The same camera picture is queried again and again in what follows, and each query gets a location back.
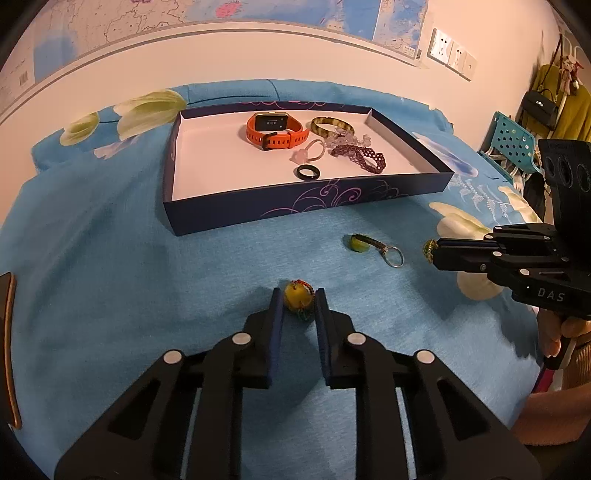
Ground green pendant keychain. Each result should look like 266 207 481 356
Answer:
349 234 405 269

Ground dark red lace choker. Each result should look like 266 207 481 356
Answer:
329 145 387 174

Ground clear crystal bead bracelet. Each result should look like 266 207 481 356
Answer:
323 128 373 150

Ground yellow bead charm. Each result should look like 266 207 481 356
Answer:
283 279 315 322

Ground pink hair clip ring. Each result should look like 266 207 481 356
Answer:
289 138 328 165

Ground right forearm orange sleeve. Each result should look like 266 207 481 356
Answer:
512 334 590 446

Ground right hand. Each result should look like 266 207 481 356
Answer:
537 309 591 357

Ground teal plastic basket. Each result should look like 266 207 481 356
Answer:
478 111 542 184

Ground black handbag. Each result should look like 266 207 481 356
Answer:
522 35 563 130

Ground brown wooden bed edge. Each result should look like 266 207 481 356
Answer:
0 272 22 430

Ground yellow-green coat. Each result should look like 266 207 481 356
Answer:
533 64 590 142

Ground blue floral bedsheet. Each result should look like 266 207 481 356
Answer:
1 80 539 474

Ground tortoiseshell bangle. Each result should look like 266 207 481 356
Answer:
310 116 356 139

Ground orange smart watch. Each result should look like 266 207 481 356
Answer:
245 112 310 151

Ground white wall sockets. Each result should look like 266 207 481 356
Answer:
427 28 478 81

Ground wall map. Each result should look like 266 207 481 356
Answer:
1 1 430 110

